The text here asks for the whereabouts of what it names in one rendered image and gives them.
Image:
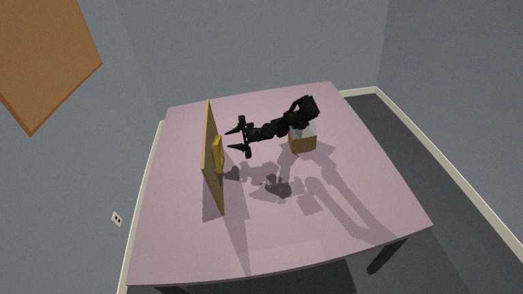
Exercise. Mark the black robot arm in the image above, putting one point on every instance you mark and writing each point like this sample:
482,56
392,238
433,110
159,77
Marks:
298,119

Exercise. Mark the yellow picture frame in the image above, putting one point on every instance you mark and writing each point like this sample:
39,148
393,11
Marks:
218,154

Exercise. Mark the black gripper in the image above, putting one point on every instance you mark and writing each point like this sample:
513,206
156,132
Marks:
253,135

